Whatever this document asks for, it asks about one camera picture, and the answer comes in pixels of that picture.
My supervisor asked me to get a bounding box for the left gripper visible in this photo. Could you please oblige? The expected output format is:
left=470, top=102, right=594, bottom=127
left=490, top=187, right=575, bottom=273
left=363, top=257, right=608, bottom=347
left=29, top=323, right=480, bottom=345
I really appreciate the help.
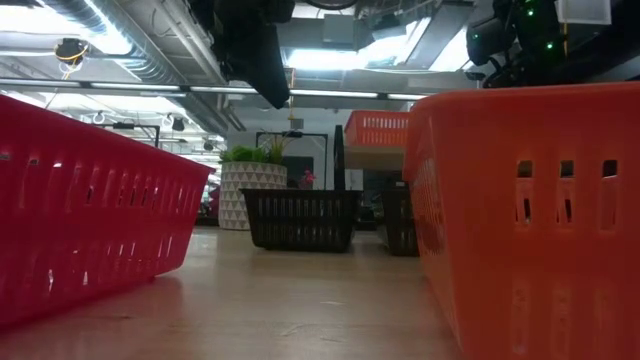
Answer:
left=189, top=0, right=296, bottom=110

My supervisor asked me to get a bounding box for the orange plastic basket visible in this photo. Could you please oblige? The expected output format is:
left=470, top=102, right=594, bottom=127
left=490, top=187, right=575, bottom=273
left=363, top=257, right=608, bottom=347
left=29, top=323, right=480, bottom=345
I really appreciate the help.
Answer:
left=343, top=110, right=411, bottom=149
left=402, top=82, right=640, bottom=360

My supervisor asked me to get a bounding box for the red plastic basket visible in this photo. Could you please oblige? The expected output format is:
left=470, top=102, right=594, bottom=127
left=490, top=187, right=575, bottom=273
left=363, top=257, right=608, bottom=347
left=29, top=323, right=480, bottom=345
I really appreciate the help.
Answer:
left=0, top=94, right=216, bottom=329

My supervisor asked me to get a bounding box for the long ceiling light bar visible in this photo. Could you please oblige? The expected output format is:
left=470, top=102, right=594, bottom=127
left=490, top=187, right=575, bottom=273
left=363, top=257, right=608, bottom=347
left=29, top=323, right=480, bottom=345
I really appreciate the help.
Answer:
left=0, top=77, right=436, bottom=101

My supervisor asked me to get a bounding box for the green plant in patterned pot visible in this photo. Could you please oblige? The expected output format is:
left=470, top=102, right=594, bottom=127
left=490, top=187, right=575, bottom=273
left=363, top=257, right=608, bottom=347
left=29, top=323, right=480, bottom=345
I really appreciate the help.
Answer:
left=218, top=134, right=290, bottom=231

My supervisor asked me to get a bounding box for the pink flower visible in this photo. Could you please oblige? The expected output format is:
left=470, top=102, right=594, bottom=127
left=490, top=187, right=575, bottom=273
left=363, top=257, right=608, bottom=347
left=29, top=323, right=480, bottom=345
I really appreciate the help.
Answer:
left=298, top=168, right=320, bottom=190

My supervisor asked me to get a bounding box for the black rectangular frame stand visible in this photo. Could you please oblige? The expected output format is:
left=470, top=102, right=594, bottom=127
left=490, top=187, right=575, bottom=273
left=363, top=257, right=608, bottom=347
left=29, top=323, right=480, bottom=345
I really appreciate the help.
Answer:
left=254, top=130, right=330, bottom=191

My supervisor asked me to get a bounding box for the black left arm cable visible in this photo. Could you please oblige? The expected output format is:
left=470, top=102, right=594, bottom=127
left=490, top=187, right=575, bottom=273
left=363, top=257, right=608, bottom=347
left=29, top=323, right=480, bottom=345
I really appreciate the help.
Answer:
left=303, top=0, right=360, bottom=11

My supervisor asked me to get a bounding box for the round ceiling device yellow wire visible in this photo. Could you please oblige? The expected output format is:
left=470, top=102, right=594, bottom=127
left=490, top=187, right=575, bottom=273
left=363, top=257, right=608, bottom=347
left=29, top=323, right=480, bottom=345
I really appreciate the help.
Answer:
left=52, top=37, right=92, bottom=81

